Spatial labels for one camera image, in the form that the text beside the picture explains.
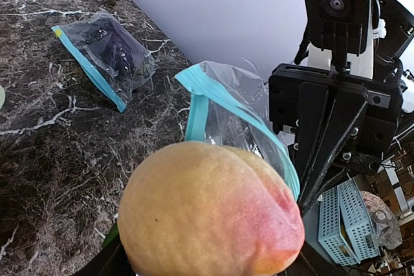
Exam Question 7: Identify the purple eggplant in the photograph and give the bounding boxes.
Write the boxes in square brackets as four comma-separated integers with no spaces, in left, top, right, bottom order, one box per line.
[83,17,148,81]

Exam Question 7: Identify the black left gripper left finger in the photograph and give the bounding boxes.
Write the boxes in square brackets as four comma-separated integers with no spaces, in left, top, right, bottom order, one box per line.
[73,224,136,276]

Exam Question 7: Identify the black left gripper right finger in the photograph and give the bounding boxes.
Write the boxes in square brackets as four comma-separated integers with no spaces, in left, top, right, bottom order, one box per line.
[278,243,347,276]

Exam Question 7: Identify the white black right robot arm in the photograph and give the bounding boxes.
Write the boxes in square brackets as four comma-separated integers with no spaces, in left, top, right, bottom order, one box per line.
[269,0,413,214]

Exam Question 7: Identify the orange pink peach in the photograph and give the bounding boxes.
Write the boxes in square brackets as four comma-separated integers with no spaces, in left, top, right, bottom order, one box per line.
[117,142,305,275]

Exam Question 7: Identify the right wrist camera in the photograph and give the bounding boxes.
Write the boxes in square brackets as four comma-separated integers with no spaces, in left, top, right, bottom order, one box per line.
[305,0,371,72]

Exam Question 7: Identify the blue perforated storage bin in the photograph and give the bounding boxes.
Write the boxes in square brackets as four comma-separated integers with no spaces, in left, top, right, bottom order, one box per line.
[318,179,380,266]

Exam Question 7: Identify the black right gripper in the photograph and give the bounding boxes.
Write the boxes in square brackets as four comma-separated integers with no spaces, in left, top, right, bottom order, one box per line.
[268,64,403,215]

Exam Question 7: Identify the clear zip bag blue zipper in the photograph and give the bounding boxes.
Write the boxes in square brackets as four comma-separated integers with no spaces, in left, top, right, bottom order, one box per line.
[52,10,156,112]

